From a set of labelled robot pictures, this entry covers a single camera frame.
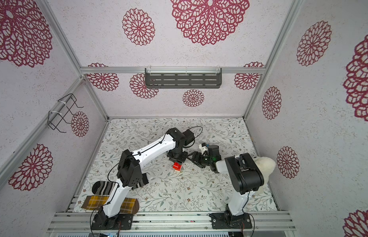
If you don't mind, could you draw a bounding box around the red lego brick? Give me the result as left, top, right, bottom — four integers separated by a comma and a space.
173, 163, 182, 172

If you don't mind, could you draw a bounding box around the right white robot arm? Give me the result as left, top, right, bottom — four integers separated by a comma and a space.
188, 144, 264, 216

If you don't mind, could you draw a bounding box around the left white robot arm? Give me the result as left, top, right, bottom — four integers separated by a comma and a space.
98, 127, 195, 219

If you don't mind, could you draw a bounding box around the white plush toy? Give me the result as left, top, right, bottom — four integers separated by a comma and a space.
253, 157, 276, 195

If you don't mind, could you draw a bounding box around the yellow plaid sock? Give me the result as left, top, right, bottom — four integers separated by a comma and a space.
81, 195, 140, 214

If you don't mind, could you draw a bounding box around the black white striped sock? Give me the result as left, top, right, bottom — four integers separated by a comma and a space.
92, 173, 149, 196

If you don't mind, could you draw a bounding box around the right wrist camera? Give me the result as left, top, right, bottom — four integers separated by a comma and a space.
199, 143, 208, 155

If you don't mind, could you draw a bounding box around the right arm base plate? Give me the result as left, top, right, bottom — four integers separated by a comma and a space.
209, 211, 253, 229

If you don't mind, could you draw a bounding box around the grey wall shelf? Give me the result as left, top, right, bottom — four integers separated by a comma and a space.
144, 68, 222, 89

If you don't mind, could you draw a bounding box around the aluminium front rail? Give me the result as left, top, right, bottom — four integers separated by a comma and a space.
47, 211, 296, 234

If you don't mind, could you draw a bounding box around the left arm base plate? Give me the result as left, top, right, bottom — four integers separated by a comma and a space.
91, 212, 134, 230

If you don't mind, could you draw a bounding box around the black wire wall rack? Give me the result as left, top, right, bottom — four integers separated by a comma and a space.
47, 93, 83, 133

